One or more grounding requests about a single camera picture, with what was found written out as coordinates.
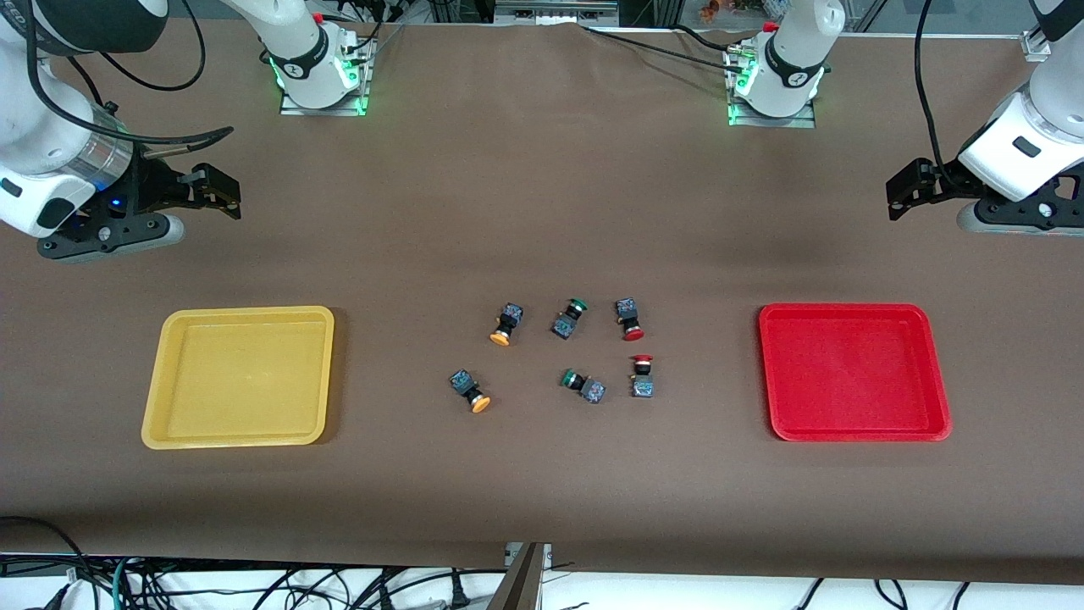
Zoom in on yellow push button switch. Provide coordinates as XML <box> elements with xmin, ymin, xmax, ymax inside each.
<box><xmin>489</xmin><ymin>302</ymin><xmax>524</xmax><ymax>347</ymax></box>
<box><xmin>448</xmin><ymin>368</ymin><xmax>493</xmax><ymax>415</ymax></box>

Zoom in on yellow plastic tray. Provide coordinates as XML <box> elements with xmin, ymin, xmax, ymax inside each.
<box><xmin>141</xmin><ymin>306</ymin><xmax>335</xmax><ymax>450</ymax></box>

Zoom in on red plastic tray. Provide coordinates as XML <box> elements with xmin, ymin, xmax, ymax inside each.
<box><xmin>758</xmin><ymin>303</ymin><xmax>954</xmax><ymax>443</ymax></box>

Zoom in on brown table cover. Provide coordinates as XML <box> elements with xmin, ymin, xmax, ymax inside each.
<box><xmin>0</xmin><ymin>15</ymin><xmax>1084</xmax><ymax>585</ymax></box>

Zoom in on dark table leg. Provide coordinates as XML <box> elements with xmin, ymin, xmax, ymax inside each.
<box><xmin>487</xmin><ymin>542</ymin><xmax>547</xmax><ymax>610</ymax></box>

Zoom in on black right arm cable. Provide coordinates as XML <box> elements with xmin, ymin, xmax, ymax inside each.
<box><xmin>24</xmin><ymin>0</ymin><xmax>235</xmax><ymax>162</ymax></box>

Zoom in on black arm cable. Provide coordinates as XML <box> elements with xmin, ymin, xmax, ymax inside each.
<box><xmin>913</xmin><ymin>0</ymin><xmax>954</xmax><ymax>183</ymax></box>
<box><xmin>24</xmin><ymin>0</ymin><xmax>235</xmax><ymax>162</ymax></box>

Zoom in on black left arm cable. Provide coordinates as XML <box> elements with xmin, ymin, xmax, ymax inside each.
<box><xmin>913</xmin><ymin>0</ymin><xmax>954</xmax><ymax>183</ymax></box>

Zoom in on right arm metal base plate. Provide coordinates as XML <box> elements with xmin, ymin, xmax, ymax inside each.
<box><xmin>279</xmin><ymin>34</ymin><xmax>373</xmax><ymax>118</ymax></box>

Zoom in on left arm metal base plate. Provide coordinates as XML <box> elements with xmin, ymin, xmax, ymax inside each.
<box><xmin>726</xmin><ymin>42</ymin><xmax>818</xmax><ymax>130</ymax></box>

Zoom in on short black table cable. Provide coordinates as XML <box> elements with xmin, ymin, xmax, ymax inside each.
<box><xmin>667</xmin><ymin>24</ymin><xmax>736</xmax><ymax>52</ymax></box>

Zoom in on long black table cable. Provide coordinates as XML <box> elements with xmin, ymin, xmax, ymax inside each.
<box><xmin>578</xmin><ymin>24</ymin><xmax>746</xmax><ymax>73</ymax></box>

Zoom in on green push button switch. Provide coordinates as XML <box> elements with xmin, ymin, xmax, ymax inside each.
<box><xmin>550</xmin><ymin>297</ymin><xmax>589</xmax><ymax>341</ymax></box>
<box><xmin>560</xmin><ymin>369</ymin><xmax>607</xmax><ymax>405</ymax></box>

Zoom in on aluminium frame profile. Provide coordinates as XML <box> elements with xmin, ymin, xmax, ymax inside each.
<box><xmin>494</xmin><ymin>0</ymin><xmax>622</xmax><ymax>26</ymax></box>

